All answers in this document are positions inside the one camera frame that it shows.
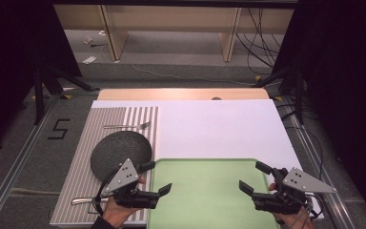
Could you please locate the black round plate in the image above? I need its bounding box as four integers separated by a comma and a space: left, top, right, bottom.
90, 130, 153, 183

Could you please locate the wooden table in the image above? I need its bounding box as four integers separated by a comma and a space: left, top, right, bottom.
97, 88, 271, 102

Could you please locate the person's left hand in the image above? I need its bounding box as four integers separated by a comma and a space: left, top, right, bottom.
102, 176, 147, 229

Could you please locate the black metal stand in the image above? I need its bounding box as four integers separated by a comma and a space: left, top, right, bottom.
252, 62, 307, 126
32, 62, 101, 126

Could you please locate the silver knife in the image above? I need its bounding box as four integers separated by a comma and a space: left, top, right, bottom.
71, 197, 110, 206

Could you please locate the striped placemat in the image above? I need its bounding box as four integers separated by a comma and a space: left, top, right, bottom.
50, 106, 160, 227

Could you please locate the green cutting mat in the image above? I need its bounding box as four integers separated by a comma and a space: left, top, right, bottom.
146, 157, 281, 229

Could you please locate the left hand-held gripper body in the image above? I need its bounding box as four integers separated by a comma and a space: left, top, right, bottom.
98, 157, 160, 210

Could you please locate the white table sheet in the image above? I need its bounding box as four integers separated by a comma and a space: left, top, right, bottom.
90, 99, 326, 221

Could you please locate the black floor cable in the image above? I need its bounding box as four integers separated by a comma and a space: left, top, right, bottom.
285, 104, 326, 180

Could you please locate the wooden shelf unit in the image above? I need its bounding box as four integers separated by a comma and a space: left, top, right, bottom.
52, 4, 295, 63

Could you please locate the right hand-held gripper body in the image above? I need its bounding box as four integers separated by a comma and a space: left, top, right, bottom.
252, 167, 337, 215

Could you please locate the dark curtain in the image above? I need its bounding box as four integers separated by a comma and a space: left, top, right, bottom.
0, 0, 83, 156
272, 0, 366, 221

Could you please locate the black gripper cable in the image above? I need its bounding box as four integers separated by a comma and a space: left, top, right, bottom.
93, 165, 124, 218
303, 194, 324, 221

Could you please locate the person's right hand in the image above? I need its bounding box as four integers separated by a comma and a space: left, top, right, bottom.
268, 181, 316, 229

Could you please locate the metal floor rail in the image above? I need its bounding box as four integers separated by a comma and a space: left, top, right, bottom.
0, 94, 62, 229
279, 98, 357, 229

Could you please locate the silver fork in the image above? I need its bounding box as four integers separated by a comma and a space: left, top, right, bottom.
103, 121, 152, 131

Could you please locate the bundle of black cables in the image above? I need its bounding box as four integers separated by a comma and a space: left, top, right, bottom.
235, 8, 284, 76

